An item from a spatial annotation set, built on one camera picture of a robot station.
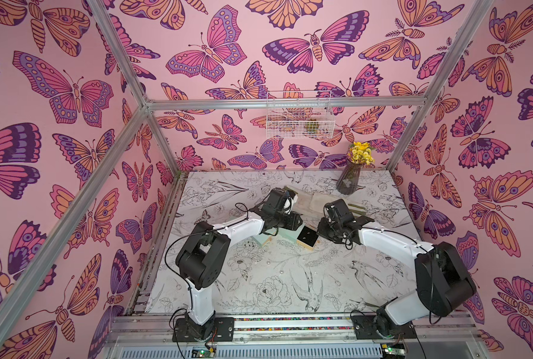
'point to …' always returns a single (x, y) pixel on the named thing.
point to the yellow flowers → (361, 153)
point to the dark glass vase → (348, 182)
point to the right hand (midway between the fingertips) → (318, 228)
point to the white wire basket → (299, 114)
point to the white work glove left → (303, 202)
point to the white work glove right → (317, 202)
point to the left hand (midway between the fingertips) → (301, 219)
